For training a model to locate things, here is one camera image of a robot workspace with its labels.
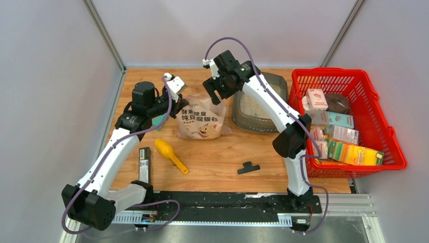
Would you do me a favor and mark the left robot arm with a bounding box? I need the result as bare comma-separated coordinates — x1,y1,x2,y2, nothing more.
61,77,188,234

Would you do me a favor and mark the pink white carton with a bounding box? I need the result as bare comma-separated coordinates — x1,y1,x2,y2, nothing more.
302,89,328,111

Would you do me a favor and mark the yellow sponge pack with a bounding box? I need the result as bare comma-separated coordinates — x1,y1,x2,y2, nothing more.
326,138,384,166

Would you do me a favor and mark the black bag clip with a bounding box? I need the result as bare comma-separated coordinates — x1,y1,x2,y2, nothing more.
237,161,261,175

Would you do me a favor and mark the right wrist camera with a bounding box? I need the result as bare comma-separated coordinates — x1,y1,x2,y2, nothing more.
202,59,220,79

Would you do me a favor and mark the teal pink box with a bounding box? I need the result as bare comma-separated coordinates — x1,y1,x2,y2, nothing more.
305,110,354,129

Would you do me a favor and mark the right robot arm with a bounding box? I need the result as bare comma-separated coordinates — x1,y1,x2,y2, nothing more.
202,50,313,212

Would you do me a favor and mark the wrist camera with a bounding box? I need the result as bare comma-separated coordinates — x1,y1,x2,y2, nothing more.
202,59,220,79
163,73,187,101

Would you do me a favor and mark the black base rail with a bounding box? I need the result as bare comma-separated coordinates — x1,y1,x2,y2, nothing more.
120,190,322,232

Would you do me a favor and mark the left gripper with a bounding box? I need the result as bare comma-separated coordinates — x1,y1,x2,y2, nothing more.
147,89,189,119

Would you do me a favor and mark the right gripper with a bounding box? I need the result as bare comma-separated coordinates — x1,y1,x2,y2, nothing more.
203,72,239,105

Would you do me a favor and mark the pink cat litter bag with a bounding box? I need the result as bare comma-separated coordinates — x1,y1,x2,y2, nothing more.
178,94,232,140

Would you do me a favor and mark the red plastic basket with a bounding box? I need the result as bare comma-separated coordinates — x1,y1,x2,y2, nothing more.
288,67,407,178

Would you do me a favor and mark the white patterned box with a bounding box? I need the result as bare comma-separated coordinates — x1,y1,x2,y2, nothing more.
325,125,359,145

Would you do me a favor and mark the black flat box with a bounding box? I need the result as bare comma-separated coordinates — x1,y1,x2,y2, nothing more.
139,147,151,184

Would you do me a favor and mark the yellow plastic scoop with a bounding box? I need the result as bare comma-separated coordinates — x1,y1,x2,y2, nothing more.
154,138,189,175

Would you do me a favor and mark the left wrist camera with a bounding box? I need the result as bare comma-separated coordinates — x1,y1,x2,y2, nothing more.
163,73,187,101

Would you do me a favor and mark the brown round container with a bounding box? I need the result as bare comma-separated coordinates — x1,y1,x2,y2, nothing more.
325,93,351,114

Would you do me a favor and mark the grey litter box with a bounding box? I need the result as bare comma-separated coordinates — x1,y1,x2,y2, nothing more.
232,72,288,134

